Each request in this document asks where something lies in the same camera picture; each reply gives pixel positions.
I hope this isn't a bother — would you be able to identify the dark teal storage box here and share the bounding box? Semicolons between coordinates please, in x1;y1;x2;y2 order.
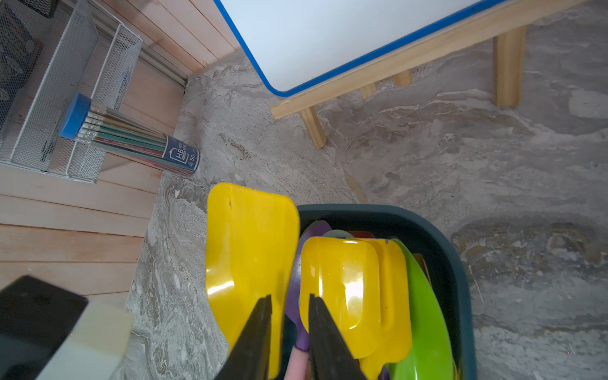
299;204;477;379

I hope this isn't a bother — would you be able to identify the white board blue frame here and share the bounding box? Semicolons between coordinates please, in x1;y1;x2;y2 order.
215;0;499;98

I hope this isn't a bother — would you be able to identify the green trowel yellow handle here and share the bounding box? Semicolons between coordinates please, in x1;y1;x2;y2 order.
388;238;454;379

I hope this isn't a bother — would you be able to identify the white wire shelf rack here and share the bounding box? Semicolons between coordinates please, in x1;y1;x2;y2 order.
1;1;143;183

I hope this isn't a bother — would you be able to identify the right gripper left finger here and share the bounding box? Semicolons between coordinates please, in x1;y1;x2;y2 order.
215;294;272;380

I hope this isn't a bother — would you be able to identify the yellow scoop orange handle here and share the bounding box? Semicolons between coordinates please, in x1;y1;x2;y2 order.
205;183;300;379

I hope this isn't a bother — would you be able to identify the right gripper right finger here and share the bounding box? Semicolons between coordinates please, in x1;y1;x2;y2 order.
308;294;366;380

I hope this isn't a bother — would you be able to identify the yellow shovel blue tip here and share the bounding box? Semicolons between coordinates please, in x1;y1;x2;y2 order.
359;239;413;379

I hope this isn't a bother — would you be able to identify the small wooden easel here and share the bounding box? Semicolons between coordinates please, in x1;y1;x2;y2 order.
270;1;581;149

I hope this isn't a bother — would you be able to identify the purple shovel pink handle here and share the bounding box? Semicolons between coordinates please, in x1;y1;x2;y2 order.
284;220;332;379

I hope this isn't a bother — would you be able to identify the light blue small shovel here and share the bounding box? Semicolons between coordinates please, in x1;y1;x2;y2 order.
323;230;354;239

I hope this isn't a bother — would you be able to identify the yellow shovel orange handle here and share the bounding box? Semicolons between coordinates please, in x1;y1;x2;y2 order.
299;237;382;359

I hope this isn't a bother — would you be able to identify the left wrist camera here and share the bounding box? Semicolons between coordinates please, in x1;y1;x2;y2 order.
1;275;133;379

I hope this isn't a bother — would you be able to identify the blue lid pencil tube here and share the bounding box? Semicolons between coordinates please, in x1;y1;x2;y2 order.
60;93;200;177

